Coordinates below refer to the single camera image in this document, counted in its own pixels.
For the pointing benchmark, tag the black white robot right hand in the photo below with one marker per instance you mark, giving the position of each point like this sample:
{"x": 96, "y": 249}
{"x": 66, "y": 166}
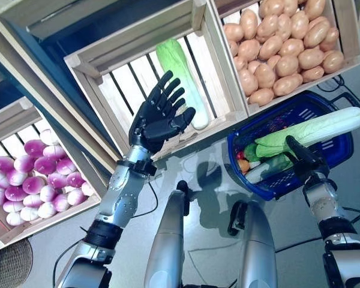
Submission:
{"x": 309, "y": 165}

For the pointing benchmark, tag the black white robot left hand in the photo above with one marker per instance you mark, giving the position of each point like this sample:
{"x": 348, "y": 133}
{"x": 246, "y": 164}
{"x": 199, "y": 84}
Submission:
{"x": 156, "y": 120}

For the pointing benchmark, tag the green white napa cabbage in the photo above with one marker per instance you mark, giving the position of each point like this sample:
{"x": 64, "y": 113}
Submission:
{"x": 318, "y": 126}
{"x": 183, "y": 78}
{"x": 258, "y": 172}

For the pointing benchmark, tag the blue plastic shopping basket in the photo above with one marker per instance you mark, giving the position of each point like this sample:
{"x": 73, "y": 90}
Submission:
{"x": 343, "y": 141}

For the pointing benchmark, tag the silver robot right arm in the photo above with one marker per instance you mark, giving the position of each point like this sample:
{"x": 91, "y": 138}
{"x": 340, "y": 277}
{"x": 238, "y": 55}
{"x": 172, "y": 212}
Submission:
{"x": 324, "y": 204}

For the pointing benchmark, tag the woven wicker basket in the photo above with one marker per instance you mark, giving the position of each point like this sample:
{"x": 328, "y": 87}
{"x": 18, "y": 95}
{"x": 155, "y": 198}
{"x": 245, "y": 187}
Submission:
{"x": 9, "y": 264}

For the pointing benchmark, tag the light green round vegetable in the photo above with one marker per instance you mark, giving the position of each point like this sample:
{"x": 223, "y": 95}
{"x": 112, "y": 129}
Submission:
{"x": 250, "y": 151}

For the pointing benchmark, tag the orange fruit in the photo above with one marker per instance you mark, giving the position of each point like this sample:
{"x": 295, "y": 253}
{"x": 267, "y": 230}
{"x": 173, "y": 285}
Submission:
{"x": 243, "y": 165}

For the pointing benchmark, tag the red chili pepper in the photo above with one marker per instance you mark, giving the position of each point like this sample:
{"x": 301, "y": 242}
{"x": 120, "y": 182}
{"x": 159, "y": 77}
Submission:
{"x": 239, "y": 155}

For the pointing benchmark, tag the tan potato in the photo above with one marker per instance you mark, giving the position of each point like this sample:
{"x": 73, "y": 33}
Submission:
{"x": 333, "y": 61}
{"x": 286, "y": 65}
{"x": 248, "y": 49}
{"x": 267, "y": 25}
{"x": 270, "y": 47}
{"x": 291, "y": 47}
{"x": 261, "y": 96}
{"x": 287, "y": 85}
{"x": 264, "y": 75}
{"x": 238, "y": 63}
{"x": 232, "y": 48}
{"x": 300, "y": 24}
{"x": 247, "y": 81}
{"x": 312, "y": 74}
{"x": 234, "y": 32}
{"x": 329, "y": 39}
{"x": 248, "y": 19}
{"x": 310, "y": 58}
{"x": 253, "y": 66}
{"x": 316, "y": 30}

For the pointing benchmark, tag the wooden crate with slatted bottom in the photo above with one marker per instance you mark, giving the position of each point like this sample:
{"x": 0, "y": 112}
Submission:
{"x": 123, "y": 39}

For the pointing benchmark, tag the wooden produce display stand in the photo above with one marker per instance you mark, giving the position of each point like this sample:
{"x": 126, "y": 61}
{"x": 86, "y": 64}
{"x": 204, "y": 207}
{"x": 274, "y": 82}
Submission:
{"x": 48, "y": 102}

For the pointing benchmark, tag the wooden crate of potatoes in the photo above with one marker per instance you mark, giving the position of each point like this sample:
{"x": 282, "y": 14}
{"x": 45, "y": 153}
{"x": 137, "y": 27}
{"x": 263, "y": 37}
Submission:
{"x": 352, "y": 30}

